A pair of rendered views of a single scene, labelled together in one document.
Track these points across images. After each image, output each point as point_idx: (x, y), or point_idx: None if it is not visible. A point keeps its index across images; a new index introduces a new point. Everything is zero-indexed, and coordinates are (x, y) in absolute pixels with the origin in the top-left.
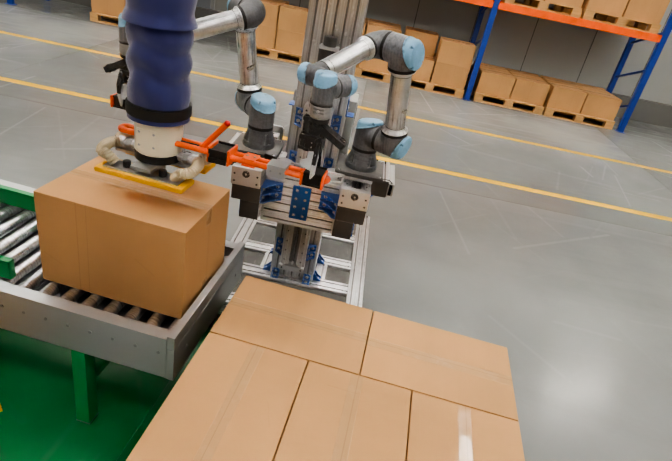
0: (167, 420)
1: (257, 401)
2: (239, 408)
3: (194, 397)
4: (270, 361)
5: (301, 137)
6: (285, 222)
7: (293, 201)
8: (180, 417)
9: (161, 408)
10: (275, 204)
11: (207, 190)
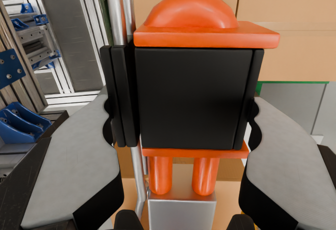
0: (333, 71)
1: (311, 4)
2: (320, 18)
3: (308, 61)
4: (254, 9)
5: None
6: (33, 75)
7: (3, 83)
8: (330, 63)
9: (321, 80)
10: (24, 103)
11: (127, 196)
